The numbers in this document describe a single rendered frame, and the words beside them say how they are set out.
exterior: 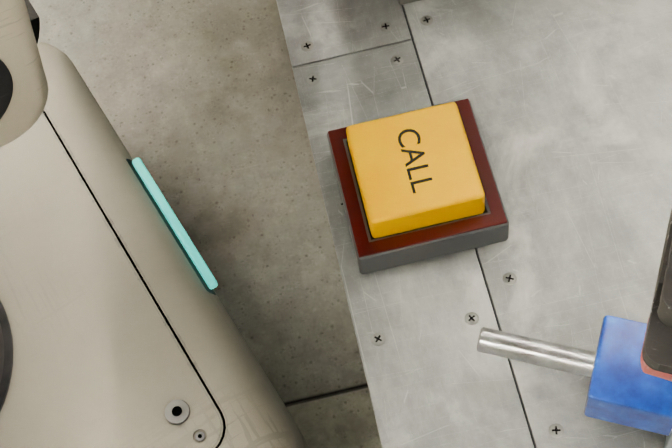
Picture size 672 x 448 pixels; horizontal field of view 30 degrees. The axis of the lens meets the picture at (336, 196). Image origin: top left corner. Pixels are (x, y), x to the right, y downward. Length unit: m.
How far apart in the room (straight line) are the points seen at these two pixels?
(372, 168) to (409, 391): 0.11
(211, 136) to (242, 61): 0.12
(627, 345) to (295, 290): 0.98
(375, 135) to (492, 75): 0.09
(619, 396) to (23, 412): 0.77
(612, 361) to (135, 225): 0.78
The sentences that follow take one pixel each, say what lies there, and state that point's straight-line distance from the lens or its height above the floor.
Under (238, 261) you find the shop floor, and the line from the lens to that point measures 1.57.
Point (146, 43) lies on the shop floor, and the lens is 1.77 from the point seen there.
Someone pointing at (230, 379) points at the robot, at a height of 0.28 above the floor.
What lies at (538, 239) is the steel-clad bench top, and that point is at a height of 0.80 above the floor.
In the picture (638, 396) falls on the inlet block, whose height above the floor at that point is 0.84.
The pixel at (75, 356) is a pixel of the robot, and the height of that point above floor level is 0.28.
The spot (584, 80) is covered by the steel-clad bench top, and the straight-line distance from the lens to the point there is 0.72.
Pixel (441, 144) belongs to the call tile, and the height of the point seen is 0.84.
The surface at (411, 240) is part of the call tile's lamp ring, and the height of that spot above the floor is 0.82.
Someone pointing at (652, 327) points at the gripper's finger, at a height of 1.00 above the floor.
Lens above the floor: 1.39
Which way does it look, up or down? 61 degrees down
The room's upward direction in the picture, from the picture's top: 12 degrees counter-clockwise
